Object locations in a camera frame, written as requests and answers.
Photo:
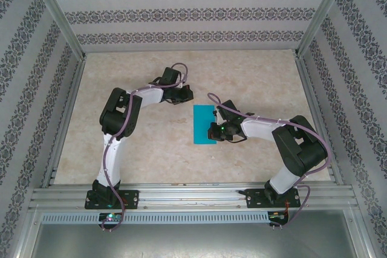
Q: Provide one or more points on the blue square paper sheet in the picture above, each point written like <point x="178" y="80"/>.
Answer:
<point x="201" y="125"/>

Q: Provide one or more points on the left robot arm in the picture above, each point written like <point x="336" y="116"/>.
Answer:
<point x="112" y="161"/>

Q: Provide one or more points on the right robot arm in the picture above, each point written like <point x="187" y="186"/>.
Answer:
<point x="260" y="129"/>

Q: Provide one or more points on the grey metal tray panel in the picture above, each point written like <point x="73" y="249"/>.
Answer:
<point x="193" y="243"/>

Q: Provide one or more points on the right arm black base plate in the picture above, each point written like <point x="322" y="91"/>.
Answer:
<point x="255" y="199"/>

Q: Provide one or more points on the aluminium mounting rail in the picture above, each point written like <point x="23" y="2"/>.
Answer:
<point x="193" y="197"/>

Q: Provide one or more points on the right aluminium side rail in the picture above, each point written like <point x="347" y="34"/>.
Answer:
<point x="314" y="104"/>

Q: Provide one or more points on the aluminium side rail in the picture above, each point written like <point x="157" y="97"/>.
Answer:
<point x="66" y="119"/>
<point x="314" y="104"/>

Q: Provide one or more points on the left aluminium side rail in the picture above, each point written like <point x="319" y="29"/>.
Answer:
<point x="66" y="119"/>

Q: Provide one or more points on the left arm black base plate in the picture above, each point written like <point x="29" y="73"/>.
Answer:
<point x="131" y="199"/>

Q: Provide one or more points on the left aluminium frame post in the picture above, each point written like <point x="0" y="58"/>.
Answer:
<point x="57" y="13"/>

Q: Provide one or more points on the aluminium frame post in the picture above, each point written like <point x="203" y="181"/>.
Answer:
<point x="57" y="13"/>
<point x="322" y="13"/>

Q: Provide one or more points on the right aluminium frame post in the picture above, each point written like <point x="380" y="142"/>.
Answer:
<point x="322" y="13"/>

